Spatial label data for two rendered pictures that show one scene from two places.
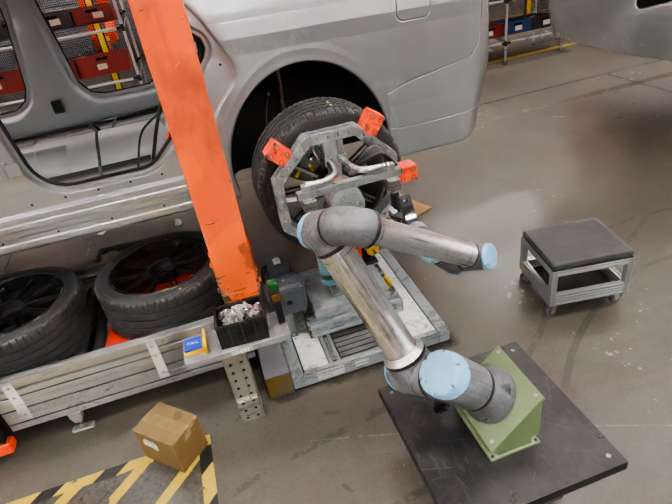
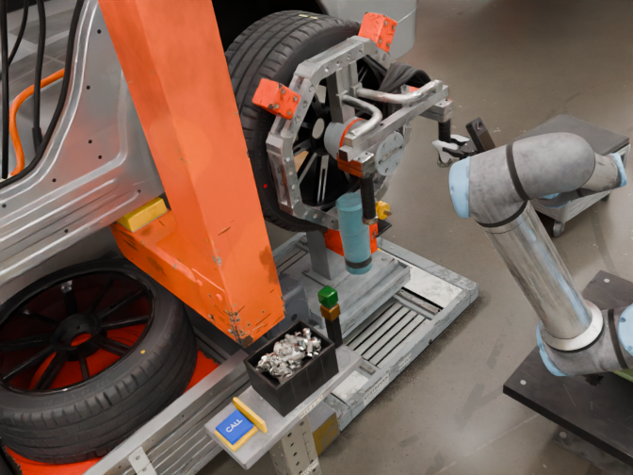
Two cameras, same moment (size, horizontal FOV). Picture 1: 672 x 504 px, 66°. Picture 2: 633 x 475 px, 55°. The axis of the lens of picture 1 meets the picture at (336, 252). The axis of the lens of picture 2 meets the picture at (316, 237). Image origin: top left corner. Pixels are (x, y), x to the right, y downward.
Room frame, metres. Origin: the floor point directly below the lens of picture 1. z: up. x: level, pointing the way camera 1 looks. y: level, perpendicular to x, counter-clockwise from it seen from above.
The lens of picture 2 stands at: (0.66, 0.79, 1.74)
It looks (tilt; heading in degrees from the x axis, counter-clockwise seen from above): 38 degrees down; 333
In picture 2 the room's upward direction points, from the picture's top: 10 degrees counter-clockwise
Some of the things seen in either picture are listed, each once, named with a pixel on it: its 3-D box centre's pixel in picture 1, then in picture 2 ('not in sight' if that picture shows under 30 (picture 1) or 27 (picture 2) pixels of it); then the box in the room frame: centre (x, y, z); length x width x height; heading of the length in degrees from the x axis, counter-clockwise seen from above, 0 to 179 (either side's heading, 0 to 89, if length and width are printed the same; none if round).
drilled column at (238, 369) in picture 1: (242, 379); (291, 448); (1.64, 0.49, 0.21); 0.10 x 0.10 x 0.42; 12
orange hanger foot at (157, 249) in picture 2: not in sight; (168, 230); (2.20, 0.51, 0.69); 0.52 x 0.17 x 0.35; 12
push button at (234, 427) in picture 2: (193, 345); (235, 428); (1.61, 0.63, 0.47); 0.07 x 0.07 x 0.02; 12
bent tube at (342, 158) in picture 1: (364, 154); (395, 76); (1.93, -0.17, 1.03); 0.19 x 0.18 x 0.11; 12
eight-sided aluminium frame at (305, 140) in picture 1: (337, 189); (346, 138); (2.02, -0.05, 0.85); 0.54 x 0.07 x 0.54; 102
